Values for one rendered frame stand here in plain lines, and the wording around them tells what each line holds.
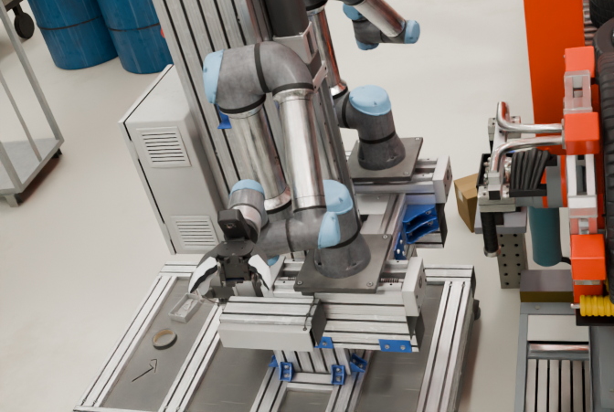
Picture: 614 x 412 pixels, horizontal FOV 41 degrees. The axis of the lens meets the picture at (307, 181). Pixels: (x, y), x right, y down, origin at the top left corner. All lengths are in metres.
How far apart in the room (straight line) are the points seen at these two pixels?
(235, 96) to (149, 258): 2.13
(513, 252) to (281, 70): 1.55
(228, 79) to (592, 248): 0.92
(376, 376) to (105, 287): 1.59
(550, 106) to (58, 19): 4.26
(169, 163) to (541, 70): 1.13
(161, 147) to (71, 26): 3.96
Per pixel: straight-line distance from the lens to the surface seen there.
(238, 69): 1.87
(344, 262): 2.13
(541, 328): 2.99
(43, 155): 4.96
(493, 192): 2.08
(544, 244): 2.55
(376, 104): 2.44
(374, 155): 2.51
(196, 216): 2.39
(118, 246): 4.11
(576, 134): 1.97
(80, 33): 6.21
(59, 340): 3.72
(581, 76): 2.24
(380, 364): 2.76
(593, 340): 2.85
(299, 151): 1.81
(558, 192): 2.25
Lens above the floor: 2.18
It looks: 32 degrees down
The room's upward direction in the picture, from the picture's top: 15 degrees counter-clockwise
